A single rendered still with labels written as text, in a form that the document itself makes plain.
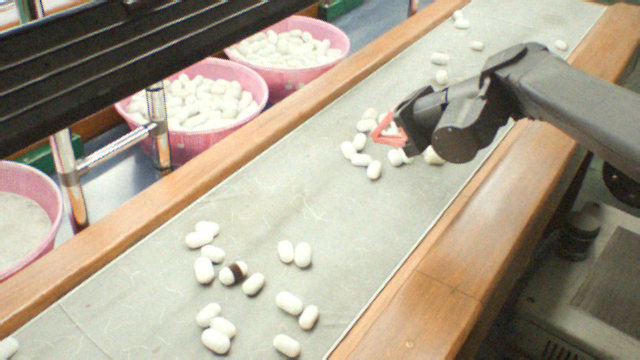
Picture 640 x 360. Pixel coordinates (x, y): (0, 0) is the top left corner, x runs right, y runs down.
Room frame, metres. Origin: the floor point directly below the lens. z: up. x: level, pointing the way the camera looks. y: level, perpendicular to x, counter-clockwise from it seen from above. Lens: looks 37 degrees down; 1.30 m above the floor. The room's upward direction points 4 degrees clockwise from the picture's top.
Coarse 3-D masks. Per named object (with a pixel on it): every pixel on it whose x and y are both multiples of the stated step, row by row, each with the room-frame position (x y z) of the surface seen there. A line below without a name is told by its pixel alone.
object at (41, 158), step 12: (12, 0) 0.80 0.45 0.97; (0, 12) 0.78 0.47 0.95; (72, 132) 0.85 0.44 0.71; (48, 144) 0.81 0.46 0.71; (72, 144) 0.83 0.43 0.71; (24, 156) 0.78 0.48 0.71; (36, 156) 0.78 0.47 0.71; (48, 156) 0.79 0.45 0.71; (36, 168) 0.77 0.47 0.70; (48, 168) 0.79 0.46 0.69
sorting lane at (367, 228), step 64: (512, 0) 1.60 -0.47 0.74; (576, 0) 1.64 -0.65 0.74; (448, 64) 1.18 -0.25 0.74; (320, 128) 0.89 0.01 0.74; (256, 192) 0.70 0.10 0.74; (320, 192) 0.71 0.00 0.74; (384, 192) 0.72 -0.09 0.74; (448, 192) 0.74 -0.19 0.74; (128, 256) 0.55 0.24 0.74; (192, 256) 0.56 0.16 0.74; (256, 256) 0.57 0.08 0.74; (320, 256) 0.57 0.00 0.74; (384, 256) 0.58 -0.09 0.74; (64, 320) 0.44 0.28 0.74; (128, 320) 0.45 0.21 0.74; (192, 320) 0.45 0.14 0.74; (256, 320) 0.46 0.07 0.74; (320, 320) 0.47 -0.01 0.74
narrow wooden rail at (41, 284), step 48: (384, 48) 1.18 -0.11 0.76; (288, 96) 0.95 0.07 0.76; (336, 96) 0.99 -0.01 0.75; (240, 144) 0.78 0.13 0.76; (144, 192) 0.65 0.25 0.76; (192, 192) 0.66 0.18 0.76; (96, 240) 0.55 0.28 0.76; (0, 288) 0.46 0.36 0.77; (48, 288) 0.46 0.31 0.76; (0, 336) 0.40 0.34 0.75
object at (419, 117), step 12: (420, 96) 0.74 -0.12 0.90; (432, 96) 0.71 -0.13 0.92; (444, 96) 0.69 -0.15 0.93; (408, 108) 0.71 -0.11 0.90; (420, 108) 0.70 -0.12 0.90; (432, 108) 0.69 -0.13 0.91; (444, 108) 0.69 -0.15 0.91; (396, 120) 0.69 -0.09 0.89; (408, 120) 0.69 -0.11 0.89; (420, 120) 0.69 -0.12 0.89; (432, 120) 0.68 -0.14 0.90; (408, 132) 0.68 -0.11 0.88; (420, 132) 0.69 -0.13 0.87; (432, 132) 0.69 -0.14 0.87; (408, 144) 0.68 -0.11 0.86; (420, 144) 0.68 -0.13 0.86
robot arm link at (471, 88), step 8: (464, 80) 0.70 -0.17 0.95; (472, 80) 0.68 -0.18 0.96; (480, 80) 0.68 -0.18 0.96; (456, 88) 0.69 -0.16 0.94; (464, 88) 0.68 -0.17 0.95; (472, 88) 0.67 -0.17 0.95; (480, 88) 0.67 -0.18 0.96; (448, 96) 0.69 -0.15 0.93; (456, 96) 0.68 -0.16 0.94; (464, 96) 0.67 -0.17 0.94; (472, 96) 0.66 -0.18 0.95; (448, 104) 0.68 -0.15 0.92
